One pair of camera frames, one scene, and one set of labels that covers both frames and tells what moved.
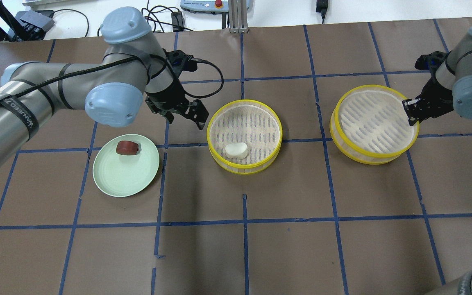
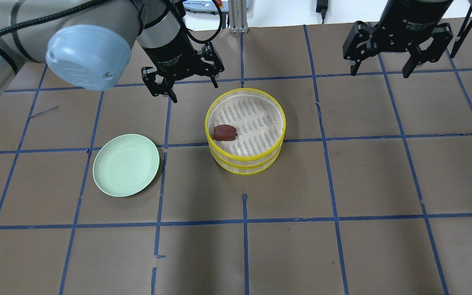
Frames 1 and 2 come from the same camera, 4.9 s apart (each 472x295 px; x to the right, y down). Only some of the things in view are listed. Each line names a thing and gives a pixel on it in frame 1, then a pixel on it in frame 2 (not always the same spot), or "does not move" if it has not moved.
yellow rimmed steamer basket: x=370 y=125 to x=245 y=128
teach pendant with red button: x=220 y=6 does not move
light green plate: x=116 y=175 does not move
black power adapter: x=322 y=7 does not move
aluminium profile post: x=238 y=16 does not move
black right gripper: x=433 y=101 to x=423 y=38
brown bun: x=127 y=148 to x=224 y=132
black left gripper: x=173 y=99 to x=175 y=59
